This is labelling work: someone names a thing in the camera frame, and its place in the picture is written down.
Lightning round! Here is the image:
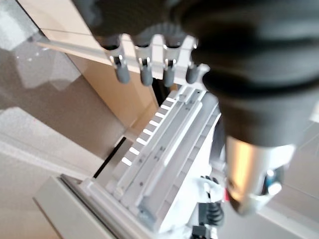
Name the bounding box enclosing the white robot body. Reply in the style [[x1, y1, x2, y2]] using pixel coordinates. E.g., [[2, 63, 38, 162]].
[[184, 171, 229, 239]]

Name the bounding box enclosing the grey refrigerator door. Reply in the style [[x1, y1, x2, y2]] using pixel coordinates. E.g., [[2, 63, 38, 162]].
[[33, 174, 160, 239]]

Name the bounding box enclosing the black coiled cable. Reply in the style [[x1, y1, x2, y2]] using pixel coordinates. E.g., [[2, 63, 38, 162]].
[[198, 202, 226, 228]]

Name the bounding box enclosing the beige wooden cabinet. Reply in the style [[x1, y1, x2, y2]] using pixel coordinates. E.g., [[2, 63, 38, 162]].
[[17, 0, 160, 132]]

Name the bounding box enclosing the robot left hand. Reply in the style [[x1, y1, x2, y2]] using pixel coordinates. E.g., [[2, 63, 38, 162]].
[[72, 0, 319, 216]]

